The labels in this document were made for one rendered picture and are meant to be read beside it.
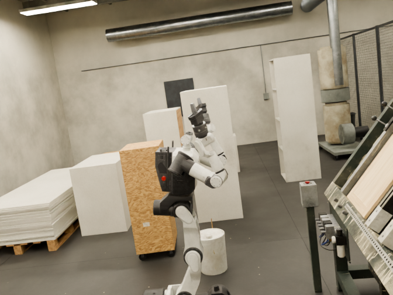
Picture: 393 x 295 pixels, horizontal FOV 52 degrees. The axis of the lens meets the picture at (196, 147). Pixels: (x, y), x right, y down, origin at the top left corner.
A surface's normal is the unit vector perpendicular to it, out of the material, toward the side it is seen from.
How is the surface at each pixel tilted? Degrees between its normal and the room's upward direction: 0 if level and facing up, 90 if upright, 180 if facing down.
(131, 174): 90
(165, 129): 90
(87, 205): 90
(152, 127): 90
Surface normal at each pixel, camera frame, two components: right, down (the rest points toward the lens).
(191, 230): -0.07, 0.57
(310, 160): -0.06, 0.17
